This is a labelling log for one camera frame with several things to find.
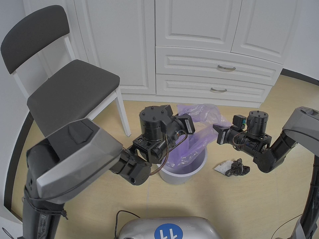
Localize crumpled black plastic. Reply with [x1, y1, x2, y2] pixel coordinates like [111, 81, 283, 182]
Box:
[224, 158, 251, 178]

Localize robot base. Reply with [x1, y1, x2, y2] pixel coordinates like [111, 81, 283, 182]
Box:
[120, 216, 221, 239]

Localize grey and white chair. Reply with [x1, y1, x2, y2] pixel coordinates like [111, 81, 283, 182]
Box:
[1, 5, 132, 137]

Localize crumpled white paper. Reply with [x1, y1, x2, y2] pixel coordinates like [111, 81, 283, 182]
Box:
[213, 159, 233, 175]

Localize white trash bin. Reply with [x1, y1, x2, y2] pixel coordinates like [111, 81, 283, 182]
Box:
[158, 147, 208, 185]

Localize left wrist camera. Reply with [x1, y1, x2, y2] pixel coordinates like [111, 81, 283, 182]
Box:
[160, 105, 175, 134]

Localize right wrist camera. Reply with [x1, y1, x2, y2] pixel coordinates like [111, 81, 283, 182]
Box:
[232, 114, 247, 129]

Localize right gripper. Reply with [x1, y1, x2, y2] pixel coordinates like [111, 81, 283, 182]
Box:
[212, 124, 246, 145]

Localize black cable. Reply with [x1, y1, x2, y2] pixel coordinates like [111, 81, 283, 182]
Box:
[114, 210, 140, 238]
[273, 214, 303, 239]
[150, 130, 188, 177]

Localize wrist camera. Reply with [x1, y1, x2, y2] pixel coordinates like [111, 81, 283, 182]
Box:
[160, 105, 175, 134]
[232, 114, 247, 129]

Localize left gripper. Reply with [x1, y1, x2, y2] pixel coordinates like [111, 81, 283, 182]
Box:
[172, 114, 195, 140]

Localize white wardrobe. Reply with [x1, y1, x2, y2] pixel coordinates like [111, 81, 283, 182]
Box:
[63, 0, 302, 108]

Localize purple plastic bag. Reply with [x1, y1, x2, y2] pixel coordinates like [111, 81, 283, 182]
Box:
[163, 104, 226, 170]

